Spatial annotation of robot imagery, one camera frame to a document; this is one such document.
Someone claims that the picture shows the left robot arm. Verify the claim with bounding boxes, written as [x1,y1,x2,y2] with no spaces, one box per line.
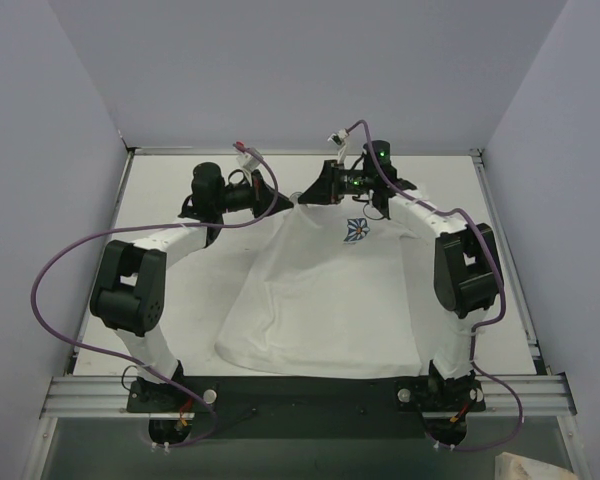
[89,162,293,412]

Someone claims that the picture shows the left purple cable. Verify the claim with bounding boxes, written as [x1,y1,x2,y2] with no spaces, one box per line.
[31,140,281,449]

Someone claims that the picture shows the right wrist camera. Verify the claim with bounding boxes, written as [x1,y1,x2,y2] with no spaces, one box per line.
[328,129,349,164]

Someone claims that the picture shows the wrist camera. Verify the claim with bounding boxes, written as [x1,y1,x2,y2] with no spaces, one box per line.
[328,129,349,164]
[233,141,262,174]

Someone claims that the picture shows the beige object at corner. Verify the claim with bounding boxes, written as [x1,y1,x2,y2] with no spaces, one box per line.
[494,452,578,480]

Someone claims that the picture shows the aluminium frame rail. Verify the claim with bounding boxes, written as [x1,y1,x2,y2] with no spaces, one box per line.
[31,147,575,426]

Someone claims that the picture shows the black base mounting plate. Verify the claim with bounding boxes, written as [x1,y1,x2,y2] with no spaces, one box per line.
[126,376,486,443]

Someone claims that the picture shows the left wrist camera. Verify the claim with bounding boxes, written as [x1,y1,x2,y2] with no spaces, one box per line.
[233,141,262,174]

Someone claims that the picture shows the white t-shirt with flower print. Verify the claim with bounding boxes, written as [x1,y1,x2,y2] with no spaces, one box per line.
[215,202,422,379]

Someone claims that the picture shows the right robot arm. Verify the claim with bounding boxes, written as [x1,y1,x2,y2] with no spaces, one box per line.
[298,133,506,384]

